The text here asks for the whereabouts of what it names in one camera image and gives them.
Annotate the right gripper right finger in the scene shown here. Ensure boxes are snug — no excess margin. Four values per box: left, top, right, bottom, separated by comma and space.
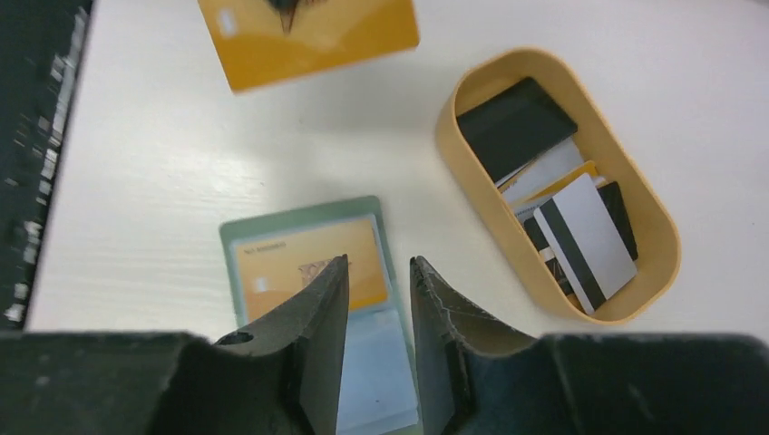
410, 256, 768, 434

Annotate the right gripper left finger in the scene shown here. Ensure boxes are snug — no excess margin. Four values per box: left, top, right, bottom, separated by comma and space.
1, 256, 349, 434

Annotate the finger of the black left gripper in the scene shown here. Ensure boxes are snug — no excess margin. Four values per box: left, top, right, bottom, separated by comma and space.
266, 0, 326, 34

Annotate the yellow oval card tray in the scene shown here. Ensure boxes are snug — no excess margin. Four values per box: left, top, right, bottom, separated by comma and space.
435, 47, 682, 325

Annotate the white striped card in tray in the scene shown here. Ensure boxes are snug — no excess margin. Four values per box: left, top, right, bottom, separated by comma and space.
532, 174, 638, 314

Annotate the black card in tray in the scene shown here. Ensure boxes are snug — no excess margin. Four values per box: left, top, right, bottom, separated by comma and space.
456, 77, 578, 185

